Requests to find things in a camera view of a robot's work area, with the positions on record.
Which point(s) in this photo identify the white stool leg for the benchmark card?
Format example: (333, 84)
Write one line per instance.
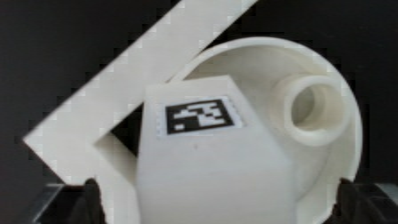
(214, 171)

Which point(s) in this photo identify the white L-shaped fence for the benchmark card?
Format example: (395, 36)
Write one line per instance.
(72, 139)

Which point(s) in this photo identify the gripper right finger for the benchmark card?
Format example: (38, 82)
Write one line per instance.
(367, 203)

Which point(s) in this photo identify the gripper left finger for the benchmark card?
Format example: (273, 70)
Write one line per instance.
(75, 207)

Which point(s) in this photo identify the white round stool seat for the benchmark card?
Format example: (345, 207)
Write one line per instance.
(304, 103)

